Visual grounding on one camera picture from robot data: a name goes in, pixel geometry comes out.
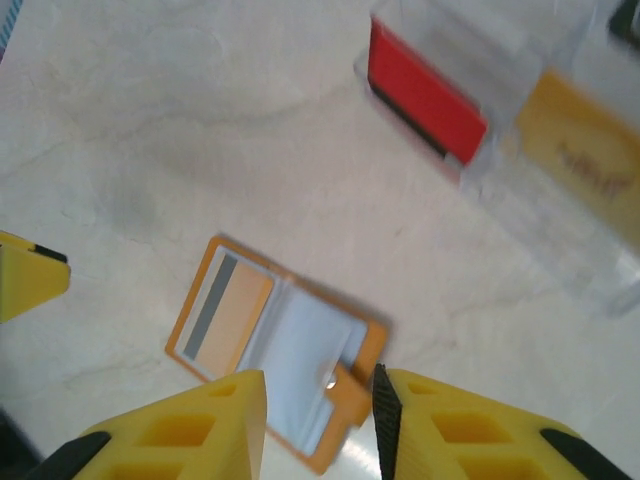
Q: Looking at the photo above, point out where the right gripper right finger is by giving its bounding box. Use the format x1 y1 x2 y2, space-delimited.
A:
372 362 636 480

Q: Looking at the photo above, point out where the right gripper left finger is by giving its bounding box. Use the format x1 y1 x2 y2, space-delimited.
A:
24 368 269 480

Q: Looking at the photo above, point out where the orange booklet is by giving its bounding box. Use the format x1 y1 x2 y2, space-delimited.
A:
164 234 389 474

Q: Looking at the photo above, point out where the tan card with grey stripe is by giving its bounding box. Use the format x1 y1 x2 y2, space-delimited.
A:
182 253 275 374

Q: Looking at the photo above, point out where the clear plastic card box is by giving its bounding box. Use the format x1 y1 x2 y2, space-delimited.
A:
352 0 640 319

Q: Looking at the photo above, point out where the gold yellow card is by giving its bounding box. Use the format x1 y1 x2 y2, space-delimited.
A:
514 69 640 229

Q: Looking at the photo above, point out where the red card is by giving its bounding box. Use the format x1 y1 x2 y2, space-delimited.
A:
366 17 490 167

